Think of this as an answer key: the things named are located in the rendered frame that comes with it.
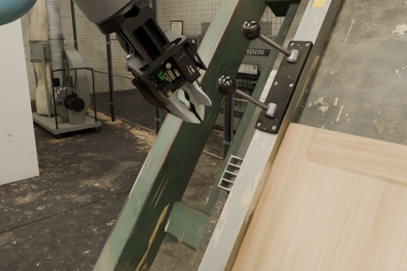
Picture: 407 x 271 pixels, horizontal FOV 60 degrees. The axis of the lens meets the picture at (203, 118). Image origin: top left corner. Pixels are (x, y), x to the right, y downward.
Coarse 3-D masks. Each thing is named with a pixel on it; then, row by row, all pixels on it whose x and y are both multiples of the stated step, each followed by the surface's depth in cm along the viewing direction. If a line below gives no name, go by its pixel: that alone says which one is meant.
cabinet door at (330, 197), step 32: (288, 128) 67; (320, 128) 64; (288, 160) 64; (320, 160) 61; (352, 160) 58; (384, 160) 55; (288, 192) 62; (320, 192) 59; (352, 192) 56; (384, 192) 53; (256, 224) 63; (288, 224) 60; (320, 224) 57; (352, 224) 54; (384, 224) 52; (256, 256) 60; (288, 256) 57; (320, 256) 55; (352, 256) 52; (384, 256) 50
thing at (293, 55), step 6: (246, 24) 66; (252, 24) 65; (258, 24) 66; (246, 30) 65; (252, 30) 65; (258, 30) 65; (246, 36) 66; (252, 36) 66; (258, 36) 66; (264, 36) 67; (270, 42) 68; (276, 48) 68; (282, 48) 68; (288, 54) 69; (294, 54) 69; (288, 60) 69; (294, 60) 69
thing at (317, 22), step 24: (312, 0) 75; (336, 0) 73; (312, 24) 72; (312, 48) 70; (312, 72) 71; (288, 120) 68; (264, 144) 66; (240, 168) 67; (264, 168) 64; (240, 192) 65; (240, 216) 63; (216, 240) 64; (240, 240) 63; (216, 264) 62
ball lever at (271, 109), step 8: (224, 80) 63; (232, 80) 63; (224, 88) 63; (232, 88) 63; (240, 96) 65; (248, 96) 65; (256, 104) 66; (264, 104) 66; (272, 104) 67; (272, 112) 66
